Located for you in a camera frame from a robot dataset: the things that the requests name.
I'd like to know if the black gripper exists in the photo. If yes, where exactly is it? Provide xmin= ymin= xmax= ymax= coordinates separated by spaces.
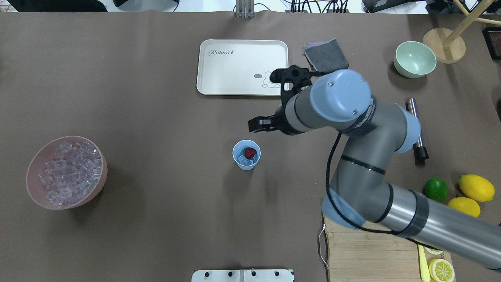
xmin=248 ymin=104 xmax=294 ymax=136

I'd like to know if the red strawberry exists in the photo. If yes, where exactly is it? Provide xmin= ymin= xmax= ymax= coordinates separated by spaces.
xmin=243 ymin=147 xmax=257 ymax=159

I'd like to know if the light blue plastic cup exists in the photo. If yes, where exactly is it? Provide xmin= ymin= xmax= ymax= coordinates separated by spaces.
xmin=232 ymin=140 xmax=261 ymax=171

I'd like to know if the pile of clear ice cubes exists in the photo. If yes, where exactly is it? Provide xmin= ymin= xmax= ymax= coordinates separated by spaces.
xmin=36 ymin=141 xmax=104 ymax=208

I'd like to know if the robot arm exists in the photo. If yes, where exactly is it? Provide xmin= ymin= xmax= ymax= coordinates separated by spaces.
xmin=248 ymin=65 xmax=501 ymax=272

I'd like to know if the cream rabbit tray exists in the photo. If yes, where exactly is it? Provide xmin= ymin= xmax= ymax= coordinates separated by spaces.
xmin=196 ymin=39 xmax=289 ymax=97

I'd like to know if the grey folded cloth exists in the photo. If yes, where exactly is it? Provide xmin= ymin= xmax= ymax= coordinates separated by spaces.
xmin=303 ymin=38 xmax=349 ymax=73

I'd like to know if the wooden cutting board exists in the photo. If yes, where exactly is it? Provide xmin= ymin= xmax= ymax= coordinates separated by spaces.
xmin=318 ymin=215 xmax=456 ymax=282

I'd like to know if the steel muddler black tip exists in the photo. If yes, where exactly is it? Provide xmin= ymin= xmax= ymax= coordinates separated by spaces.
xmin=405 ymin=98 xmax=429 ymax=164

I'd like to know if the mint green bowl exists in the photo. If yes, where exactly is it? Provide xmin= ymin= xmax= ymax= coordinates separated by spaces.
xmin=393 ymin=41 xmax=437 ymax=78

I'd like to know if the green lime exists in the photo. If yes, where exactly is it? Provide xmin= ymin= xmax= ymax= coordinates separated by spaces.
xmin=424 ymin=177 xmax=449 ymax=203

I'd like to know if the wooden mug tree stand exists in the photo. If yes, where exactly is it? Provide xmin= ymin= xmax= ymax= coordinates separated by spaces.
xmin=422 ymin=0 xmax=501 ymax=64

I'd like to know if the lemon slice upper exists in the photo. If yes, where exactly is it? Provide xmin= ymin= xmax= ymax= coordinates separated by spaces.
xmin=424 ymin=247 xmax=443 ymax=255

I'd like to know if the lemon slice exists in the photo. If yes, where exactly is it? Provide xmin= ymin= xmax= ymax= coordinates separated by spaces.
xmin=428 ymin=258 xmax=456 ymax=282
xmin=424 ymin=247 xmax=443 ymax=255

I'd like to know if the pink bowl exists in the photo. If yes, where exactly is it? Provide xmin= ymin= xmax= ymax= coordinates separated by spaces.
xmin=25 ymin=136 xmax=108 ymax=210

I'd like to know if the yellow lemon near lime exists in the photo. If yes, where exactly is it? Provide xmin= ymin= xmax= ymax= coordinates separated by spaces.
xmin=447 ymin=197 xmax=481 ymax=218

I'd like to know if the yellow lemon far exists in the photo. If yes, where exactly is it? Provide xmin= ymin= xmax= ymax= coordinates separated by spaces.
xmin=459 ymin=174 xmax=495 ymax=202

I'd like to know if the lemon slice lower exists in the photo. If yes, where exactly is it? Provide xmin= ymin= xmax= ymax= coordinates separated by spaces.
xmin=428 ymin=258 xmax=456 ymax=282

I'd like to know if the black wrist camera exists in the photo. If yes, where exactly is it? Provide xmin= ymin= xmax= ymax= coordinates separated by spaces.
xmin=269 ymin=65 xmax=328 ymax=95

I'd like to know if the aluminium frame post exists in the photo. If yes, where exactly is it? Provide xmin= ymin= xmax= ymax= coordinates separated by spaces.
xmin=234 ymin=0 xmax=255 ymax=18

